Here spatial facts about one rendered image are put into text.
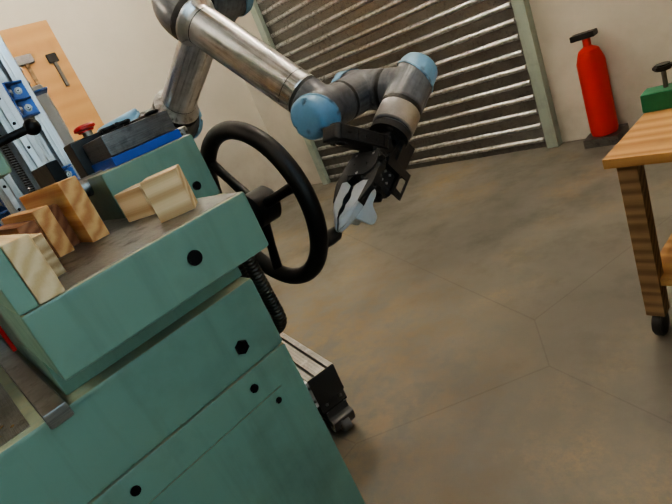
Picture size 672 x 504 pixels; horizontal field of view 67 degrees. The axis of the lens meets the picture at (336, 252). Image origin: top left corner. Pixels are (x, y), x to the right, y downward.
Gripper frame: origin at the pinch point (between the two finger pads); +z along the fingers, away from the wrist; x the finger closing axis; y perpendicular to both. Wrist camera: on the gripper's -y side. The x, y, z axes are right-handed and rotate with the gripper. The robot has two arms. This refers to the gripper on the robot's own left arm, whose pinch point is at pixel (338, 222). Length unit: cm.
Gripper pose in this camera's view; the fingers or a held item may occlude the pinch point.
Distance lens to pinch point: 80.8
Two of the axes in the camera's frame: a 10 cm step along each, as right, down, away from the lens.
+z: -3.9, 8.7, -3.2
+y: 6.5, 5.0, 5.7
